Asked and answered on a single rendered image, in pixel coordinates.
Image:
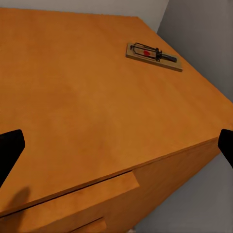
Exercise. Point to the mousetrap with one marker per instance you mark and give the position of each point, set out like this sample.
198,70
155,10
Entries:
154,57

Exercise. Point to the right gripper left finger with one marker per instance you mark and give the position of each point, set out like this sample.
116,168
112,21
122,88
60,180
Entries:
12,145

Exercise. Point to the cabinet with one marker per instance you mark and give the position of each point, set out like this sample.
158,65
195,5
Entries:
107,138

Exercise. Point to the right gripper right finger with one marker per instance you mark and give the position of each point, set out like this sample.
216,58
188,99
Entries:
225,143

